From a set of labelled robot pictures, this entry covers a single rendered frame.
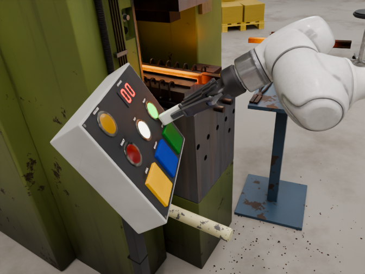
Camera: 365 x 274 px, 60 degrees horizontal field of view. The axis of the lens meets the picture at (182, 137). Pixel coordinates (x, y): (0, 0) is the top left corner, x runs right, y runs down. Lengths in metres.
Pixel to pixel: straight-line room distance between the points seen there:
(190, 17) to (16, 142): 0.92
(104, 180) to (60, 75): 0.53
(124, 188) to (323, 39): 0.51
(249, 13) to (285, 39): 5.47
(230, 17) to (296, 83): 5.55
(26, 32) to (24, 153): 0.54
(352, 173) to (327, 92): 1.99
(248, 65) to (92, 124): 0.36
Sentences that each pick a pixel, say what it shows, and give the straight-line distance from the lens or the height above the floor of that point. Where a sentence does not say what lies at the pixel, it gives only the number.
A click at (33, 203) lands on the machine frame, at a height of 0.50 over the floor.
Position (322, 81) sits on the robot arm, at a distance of 0.59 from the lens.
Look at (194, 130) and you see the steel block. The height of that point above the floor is 0.85.
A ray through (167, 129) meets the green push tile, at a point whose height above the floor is 1.04.
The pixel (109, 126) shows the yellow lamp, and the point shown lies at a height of 1.16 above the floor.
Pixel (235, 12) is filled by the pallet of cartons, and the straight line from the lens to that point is 6.13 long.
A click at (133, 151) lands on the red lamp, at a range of 0.68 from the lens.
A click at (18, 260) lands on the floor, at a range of 2.12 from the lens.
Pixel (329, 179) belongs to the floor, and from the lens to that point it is 2.43.
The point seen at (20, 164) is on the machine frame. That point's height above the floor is 0.72.
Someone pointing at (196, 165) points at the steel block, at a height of 0.68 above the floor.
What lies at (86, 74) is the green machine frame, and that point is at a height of 1.15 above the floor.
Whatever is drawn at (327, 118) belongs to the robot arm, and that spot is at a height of 1.20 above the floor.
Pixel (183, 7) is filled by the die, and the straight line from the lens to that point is 1.13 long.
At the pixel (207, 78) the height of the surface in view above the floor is 1.00.
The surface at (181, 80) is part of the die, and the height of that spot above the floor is 0.99.
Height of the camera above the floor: 1.47
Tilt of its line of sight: 32 degrees down
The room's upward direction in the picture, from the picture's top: 4 degrees counter-clockwise
